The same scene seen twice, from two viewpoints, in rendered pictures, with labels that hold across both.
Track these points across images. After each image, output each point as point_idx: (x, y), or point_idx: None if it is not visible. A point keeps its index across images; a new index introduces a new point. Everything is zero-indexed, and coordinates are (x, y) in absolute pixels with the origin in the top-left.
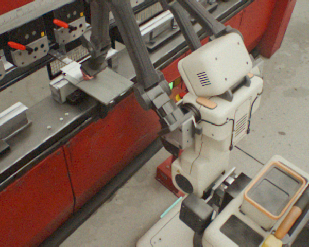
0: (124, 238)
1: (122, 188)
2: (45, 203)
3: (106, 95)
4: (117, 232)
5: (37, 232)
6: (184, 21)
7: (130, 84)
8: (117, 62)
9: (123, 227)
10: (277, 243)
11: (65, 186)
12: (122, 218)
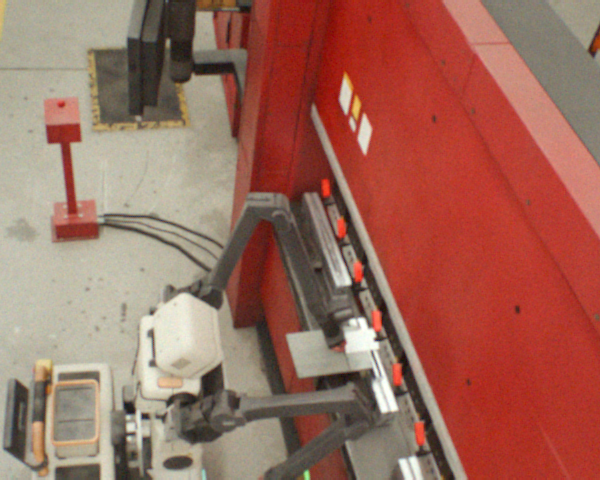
0: (230, 463)
1: None
2: (284, 340)
3: (297, 342)
4: (243, 461)
5: (275, 346)
6: (322, 434)
7: (298, 372)
8: (377, 421)
9: (244, 471)
10: (40, 365)
11: (291, 365)
12: (256, 477)
